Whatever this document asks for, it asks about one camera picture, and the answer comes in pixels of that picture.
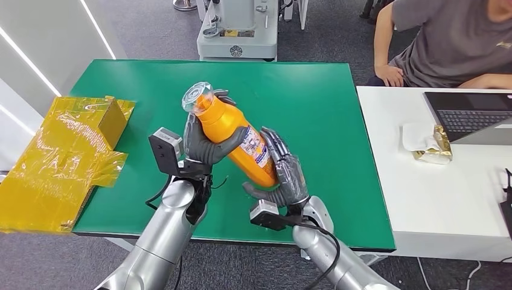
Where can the white furniture legs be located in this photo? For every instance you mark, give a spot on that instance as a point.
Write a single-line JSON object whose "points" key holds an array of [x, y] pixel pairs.
{"points": [[302, 12]]}

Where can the dark grey laptop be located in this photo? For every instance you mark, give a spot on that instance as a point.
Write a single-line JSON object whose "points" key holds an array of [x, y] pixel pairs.
{"points": [[468, 116]]}

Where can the green top table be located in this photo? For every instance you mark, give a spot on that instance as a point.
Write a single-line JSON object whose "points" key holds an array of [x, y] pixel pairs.
{"points": [[312, 120]]}

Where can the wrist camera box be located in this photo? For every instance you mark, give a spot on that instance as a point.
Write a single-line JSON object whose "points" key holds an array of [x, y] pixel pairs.
{"points": [[266, 214], [165, 150]]}

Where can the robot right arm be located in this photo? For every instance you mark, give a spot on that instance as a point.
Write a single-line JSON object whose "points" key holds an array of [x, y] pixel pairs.
{"points": [[332, 260]]}

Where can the white paper napkin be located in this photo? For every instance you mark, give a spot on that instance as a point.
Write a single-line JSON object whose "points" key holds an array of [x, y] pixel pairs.
{"points": [[412, 136]]}

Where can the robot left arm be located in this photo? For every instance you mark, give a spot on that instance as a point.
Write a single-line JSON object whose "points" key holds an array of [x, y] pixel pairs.
{"points": [[164, 236]]}

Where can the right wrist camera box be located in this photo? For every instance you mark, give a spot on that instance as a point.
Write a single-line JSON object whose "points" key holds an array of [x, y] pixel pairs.
{"points": [[266, 214]]}

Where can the chrome round stand base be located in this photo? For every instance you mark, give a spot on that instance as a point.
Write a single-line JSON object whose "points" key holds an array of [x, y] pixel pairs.
{"points": [[184, 5]]}

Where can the grey white robot stand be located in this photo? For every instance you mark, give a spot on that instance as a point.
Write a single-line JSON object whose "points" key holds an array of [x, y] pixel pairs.
{"points": [[238, 40]]}

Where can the black device at desk edge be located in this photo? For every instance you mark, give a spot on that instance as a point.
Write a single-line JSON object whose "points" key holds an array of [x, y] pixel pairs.
{"points": [[507, 208]]}

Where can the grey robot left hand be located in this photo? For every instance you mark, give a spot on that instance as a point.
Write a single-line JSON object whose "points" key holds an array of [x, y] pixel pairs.
{"points": [[200, 148]]}

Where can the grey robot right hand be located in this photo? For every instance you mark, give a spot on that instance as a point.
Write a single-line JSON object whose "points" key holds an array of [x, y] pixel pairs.
{"points": [[290, 180]]}

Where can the orange bottle with clear cap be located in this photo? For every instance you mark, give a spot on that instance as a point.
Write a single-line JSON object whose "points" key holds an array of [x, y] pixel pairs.
{"points": [[228, 124]]}

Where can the white desk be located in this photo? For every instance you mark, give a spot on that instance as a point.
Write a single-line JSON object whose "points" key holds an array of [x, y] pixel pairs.
{"points": [[432, 192]]}

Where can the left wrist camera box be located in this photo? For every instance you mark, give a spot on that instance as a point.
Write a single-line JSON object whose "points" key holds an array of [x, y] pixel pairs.
{"points": [[165, 150]]}

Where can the gold foil wrapper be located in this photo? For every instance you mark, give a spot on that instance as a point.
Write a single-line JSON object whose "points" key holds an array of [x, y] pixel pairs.
{"points": [[438, 150]]}

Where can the person in grey shirt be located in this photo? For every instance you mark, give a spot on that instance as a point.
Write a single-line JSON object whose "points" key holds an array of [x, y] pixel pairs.
{"points": [[448, 44]]}

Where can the yellow taped cardboard box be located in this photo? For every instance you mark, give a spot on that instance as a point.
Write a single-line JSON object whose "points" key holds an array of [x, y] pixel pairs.
{"points": [[60, 168]]}

